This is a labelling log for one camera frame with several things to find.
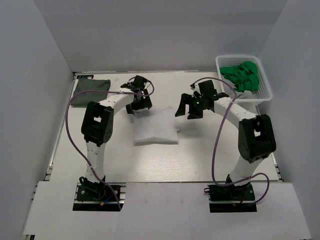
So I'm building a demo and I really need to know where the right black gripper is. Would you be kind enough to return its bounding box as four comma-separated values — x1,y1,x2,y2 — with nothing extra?
175,93,206,120

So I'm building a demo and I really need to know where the white t shirt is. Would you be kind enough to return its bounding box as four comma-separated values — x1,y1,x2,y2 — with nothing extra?
133,107,179,145

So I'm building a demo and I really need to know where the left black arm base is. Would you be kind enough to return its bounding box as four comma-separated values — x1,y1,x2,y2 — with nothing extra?
72,183,120,212

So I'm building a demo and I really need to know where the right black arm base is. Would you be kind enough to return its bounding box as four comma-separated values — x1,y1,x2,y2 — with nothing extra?
203,183,257,213

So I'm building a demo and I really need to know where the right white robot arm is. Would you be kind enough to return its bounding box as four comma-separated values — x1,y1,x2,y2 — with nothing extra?
175,77,277,200

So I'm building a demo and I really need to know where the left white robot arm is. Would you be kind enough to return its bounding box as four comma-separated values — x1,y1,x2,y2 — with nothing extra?
79,75,152,200

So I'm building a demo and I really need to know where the folded dark green t shirt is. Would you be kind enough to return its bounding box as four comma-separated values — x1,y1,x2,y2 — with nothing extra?
70,78,112,108

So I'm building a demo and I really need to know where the grey t shirt in basket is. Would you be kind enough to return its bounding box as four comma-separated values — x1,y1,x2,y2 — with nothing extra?
237,90,257,99

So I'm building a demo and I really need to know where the white plastic basket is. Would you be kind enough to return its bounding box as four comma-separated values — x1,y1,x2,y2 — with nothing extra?
215,55,273,106

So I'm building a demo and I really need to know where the crumpled green t shirt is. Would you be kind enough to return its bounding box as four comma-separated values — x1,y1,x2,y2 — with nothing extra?
219,61,260,93

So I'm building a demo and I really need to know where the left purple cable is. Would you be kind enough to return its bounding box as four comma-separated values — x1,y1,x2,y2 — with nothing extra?
65,78,155,211

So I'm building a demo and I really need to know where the purple cable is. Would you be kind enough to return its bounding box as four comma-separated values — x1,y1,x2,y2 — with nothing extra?
65,78,155,211
190,77,270,206

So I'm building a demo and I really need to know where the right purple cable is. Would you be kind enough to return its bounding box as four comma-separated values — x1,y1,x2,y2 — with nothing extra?
190,77,270,206

